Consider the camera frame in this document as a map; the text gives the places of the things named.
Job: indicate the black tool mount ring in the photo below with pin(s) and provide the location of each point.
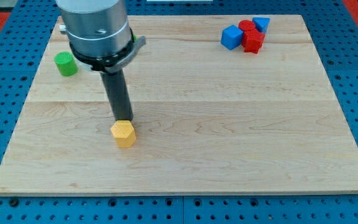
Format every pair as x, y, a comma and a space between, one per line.
113, 63

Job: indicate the yellow hexagon block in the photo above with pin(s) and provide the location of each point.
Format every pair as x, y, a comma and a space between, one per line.
123, 133

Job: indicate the green cylinder block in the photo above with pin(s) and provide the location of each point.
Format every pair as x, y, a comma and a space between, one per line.
66, 64

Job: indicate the red star block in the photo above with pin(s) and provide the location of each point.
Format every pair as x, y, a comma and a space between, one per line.
252, 41

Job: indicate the blue cube block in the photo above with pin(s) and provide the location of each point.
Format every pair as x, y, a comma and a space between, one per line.
231, 37

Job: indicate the blue triangle block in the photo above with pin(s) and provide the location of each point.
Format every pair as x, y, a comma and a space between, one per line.
261, 23

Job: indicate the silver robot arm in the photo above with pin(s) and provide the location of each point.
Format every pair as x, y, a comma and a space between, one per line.
100, 36

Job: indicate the wooden board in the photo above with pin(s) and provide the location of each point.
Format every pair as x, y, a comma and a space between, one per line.
207, 120

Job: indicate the red cylinder block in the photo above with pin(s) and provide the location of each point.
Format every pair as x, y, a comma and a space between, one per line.
246, 25

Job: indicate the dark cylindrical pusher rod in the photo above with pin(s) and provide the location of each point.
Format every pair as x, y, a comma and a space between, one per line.
117, 93

